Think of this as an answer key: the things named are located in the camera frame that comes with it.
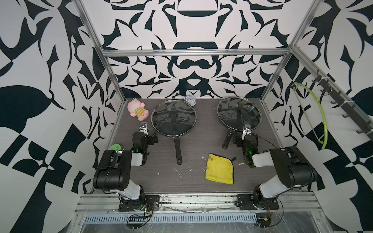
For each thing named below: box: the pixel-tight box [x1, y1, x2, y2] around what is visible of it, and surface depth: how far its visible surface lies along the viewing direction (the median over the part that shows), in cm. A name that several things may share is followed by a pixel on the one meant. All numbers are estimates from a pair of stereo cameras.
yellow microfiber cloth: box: [205, 153, 234, 184], surface depth 86 cm
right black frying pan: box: [216, 97, 263, 150], surface depth 117 cm
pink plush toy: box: [127, 99, 150, 122], surface depth 107 cm
